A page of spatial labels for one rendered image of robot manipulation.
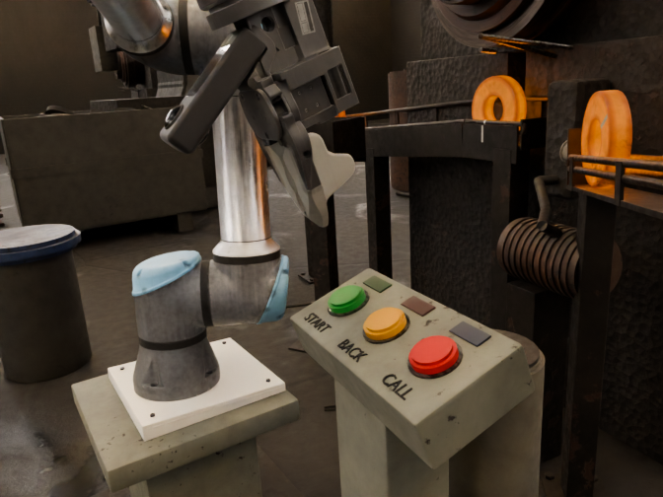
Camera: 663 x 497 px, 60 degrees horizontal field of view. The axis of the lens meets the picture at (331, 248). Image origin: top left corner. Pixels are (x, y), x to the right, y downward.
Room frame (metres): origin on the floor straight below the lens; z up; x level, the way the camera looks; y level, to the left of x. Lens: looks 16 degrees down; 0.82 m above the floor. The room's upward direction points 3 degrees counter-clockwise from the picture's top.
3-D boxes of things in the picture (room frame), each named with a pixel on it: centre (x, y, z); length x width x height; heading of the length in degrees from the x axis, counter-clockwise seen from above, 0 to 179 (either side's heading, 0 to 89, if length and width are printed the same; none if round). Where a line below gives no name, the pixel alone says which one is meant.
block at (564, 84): (1.22, -0.53, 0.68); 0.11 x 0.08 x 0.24; 116
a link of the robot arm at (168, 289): (0.94, 0.28, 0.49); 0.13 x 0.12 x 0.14; 96
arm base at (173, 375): (0.94, 0.29, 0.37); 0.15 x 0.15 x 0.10
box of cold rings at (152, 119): (3.61, 1.39, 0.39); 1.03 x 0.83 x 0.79; 120
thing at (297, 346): (1.75, 0.04, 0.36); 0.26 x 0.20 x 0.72; 61
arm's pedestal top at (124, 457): (0.93, 0.29, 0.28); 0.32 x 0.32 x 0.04; 32
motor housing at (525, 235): (1.07, -0.44, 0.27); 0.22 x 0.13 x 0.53; 26
